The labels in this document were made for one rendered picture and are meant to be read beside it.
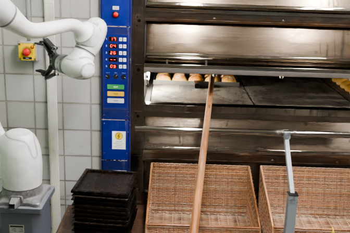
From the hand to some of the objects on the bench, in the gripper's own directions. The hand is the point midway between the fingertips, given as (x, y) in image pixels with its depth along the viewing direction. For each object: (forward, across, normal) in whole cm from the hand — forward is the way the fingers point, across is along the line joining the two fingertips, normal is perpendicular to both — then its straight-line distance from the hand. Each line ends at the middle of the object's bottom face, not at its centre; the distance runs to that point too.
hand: (38, 56), depth 243 cm
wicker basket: (-106, +89, +96) cm, 168 cm away
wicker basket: (-63, +88, +53) cm, 121 cm away
